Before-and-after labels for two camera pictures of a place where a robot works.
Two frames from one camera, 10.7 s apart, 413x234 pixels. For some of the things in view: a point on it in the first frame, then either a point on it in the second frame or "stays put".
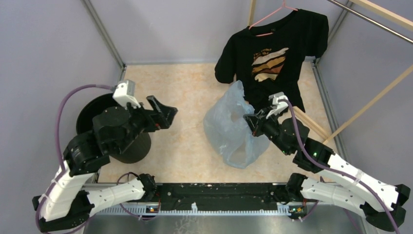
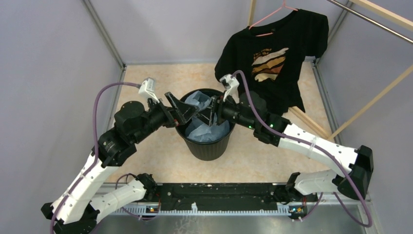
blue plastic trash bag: [229, 132] to [197, 129]
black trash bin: [138, 150] to [205, 151]
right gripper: [256, 124] to [207, 115]
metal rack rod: [371, 21] stays put
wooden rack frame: [389, 15] stays put
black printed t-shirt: [268, 59] stays put
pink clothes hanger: [278, 9] stays put
